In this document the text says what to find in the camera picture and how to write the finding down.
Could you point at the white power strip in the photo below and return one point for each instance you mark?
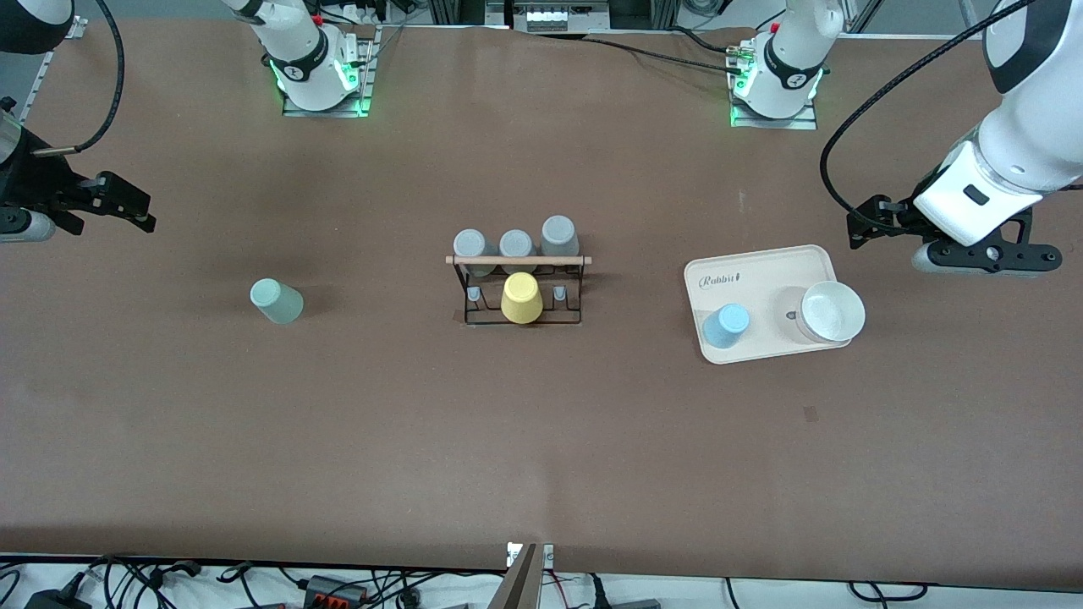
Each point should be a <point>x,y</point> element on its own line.
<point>550,17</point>

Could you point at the black power adapter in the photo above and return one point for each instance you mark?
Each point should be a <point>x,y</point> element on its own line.
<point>55,600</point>

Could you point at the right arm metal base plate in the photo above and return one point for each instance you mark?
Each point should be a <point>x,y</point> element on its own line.
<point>321,112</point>

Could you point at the black left camera bracket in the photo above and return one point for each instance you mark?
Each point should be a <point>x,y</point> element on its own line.
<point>1019,245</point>

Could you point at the light blue plastic cup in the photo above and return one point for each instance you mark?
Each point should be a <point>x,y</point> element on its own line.
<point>726,326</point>

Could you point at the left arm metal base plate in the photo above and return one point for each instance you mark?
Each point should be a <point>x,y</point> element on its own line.
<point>795,123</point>

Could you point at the beige rabbit print tray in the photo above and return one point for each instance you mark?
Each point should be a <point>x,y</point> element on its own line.
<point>778,271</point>

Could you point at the white stand clamp plate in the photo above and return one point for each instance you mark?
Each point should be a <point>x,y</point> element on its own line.
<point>548,556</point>

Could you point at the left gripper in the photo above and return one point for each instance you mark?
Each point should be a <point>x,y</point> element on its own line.
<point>898,218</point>

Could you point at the white ceramic bowl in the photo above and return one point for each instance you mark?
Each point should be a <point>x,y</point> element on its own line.
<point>833,311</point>

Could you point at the grey camera stand bar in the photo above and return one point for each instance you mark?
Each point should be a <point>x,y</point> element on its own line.
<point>518,588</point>

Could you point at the black orange connector box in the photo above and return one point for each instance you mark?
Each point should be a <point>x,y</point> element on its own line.
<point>326,588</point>

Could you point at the pale green plastic cup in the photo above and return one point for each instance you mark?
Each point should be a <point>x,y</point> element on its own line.
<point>275,300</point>

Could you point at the yellow plastic cup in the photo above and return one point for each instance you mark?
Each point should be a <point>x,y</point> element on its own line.
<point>520,300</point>

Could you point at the grey plastic cup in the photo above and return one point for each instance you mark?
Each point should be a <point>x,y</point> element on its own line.
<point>470,244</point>
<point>558,233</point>
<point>516,243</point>

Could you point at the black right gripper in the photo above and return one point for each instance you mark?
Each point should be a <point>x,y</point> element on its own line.
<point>34,182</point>

